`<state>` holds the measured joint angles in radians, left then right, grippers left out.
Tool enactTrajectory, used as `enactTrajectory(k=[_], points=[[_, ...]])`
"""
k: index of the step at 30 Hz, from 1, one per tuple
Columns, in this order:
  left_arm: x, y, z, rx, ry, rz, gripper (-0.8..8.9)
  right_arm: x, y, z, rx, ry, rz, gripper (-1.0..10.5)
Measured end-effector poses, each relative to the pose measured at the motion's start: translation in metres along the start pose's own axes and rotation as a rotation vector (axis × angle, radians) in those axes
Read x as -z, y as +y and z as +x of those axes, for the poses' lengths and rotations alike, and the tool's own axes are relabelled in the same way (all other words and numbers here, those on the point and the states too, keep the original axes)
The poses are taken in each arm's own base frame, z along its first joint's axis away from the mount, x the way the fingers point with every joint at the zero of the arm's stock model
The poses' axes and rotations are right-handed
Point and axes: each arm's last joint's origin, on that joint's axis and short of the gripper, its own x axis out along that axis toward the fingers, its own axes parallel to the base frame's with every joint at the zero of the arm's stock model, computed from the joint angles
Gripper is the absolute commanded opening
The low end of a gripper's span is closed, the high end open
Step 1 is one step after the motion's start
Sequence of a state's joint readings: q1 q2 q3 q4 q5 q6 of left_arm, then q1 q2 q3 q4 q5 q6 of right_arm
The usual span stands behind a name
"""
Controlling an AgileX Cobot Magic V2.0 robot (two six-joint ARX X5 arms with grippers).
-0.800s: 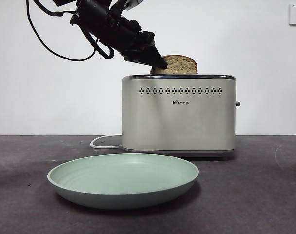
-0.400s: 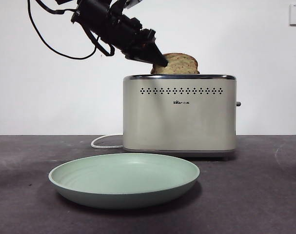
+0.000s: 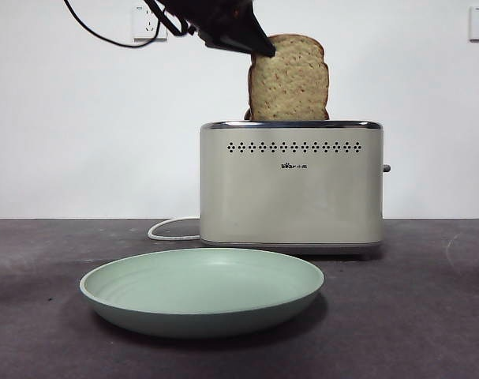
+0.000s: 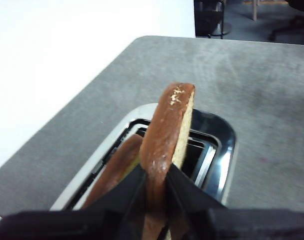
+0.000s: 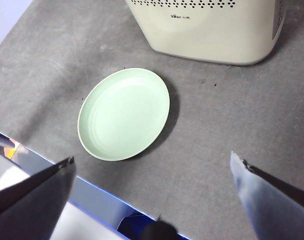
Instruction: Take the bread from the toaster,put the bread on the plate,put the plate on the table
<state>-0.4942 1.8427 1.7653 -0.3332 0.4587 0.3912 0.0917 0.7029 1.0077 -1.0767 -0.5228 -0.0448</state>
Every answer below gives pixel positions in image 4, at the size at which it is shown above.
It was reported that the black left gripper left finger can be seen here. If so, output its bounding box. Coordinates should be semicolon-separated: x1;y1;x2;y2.
91;165;148;226

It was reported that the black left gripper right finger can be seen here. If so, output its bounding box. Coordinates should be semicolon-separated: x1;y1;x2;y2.
166;165;228;226

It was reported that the square brown bread slice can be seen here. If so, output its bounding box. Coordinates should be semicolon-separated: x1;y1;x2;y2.
139;81;196;240

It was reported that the round-topped brown bread slice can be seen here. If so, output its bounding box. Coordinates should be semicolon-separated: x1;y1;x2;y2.
81;134;144;210

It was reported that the beige two-slot toaster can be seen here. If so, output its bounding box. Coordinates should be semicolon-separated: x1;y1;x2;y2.
50;103;239;211

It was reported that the black metal stand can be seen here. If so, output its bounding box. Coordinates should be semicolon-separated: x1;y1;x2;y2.
194;0;233;40

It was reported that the black office chair base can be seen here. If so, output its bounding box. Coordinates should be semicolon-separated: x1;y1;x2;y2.
268;0;304;44

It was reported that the pale wooden furniture leg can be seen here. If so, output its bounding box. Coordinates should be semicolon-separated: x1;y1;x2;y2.
251;0;259;21

